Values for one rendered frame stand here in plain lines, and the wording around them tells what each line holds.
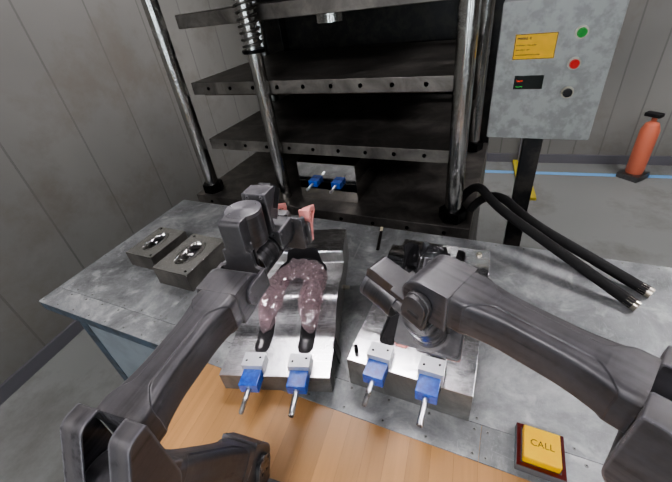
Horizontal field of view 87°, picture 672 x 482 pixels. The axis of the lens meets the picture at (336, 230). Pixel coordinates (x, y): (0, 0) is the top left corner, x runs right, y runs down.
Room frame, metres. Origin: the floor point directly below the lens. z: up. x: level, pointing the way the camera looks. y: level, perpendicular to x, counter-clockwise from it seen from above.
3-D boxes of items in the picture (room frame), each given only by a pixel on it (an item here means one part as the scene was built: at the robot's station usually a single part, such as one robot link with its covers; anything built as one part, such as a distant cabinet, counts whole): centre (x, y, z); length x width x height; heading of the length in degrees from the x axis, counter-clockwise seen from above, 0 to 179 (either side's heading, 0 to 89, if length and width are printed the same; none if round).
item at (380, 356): (0.43, -0.04, 0.89); 0.13 x 0.05 x 0.05; 152
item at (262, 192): (0.53, 0.11, 1.25); 0.07 x 0.06 x 0.11; 68
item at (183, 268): (1.00, 0.51, 0.84); 0.20 x 0.15 x 0.07; 152
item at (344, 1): (1.75, -0.13, 1.52); 1.10 x 0.70 x 0.05; 62
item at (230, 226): (0.45, 0.15, 1.24); 0.12 x 0.09 x 0.12; 158
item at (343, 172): (1.60, -0.11, 0.87); 0.50 x 0.27 x 0.17; 152
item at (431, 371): (0.38, -0.13, 0.89); 0.13 x 0.05 x 0.05; 153
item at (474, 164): (1.70, -0.10, 0.76); 1.30 x 0.84 x 0.06; 62
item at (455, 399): (0.64, -0.22, 0.87); 0.50 x 0.26 x 0.14; 152
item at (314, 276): (0.73, 0.13, 0.90); 0.26 x 0.18 x 0.08; 169
